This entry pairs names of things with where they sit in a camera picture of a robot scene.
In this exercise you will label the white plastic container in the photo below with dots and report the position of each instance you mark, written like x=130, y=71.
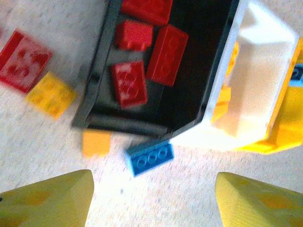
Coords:
x=255, y=94

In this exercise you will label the black plastic container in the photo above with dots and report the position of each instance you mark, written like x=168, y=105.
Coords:
x=196, y=71

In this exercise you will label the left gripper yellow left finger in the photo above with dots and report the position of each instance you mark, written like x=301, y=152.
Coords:
x=47, y=203

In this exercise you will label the small yellow lego brick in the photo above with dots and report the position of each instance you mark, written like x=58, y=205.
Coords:
x=50, y=94

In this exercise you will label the yellow plastic container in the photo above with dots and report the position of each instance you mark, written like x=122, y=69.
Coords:
x=288, y=118

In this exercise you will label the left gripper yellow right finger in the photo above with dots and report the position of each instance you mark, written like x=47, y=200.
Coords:
x=260, y=205

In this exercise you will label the blue lego brick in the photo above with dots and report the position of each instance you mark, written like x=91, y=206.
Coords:
x=297, y=78
x=150, y=159

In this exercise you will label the small red lego brick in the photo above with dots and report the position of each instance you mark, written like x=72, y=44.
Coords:
x=133, y=35

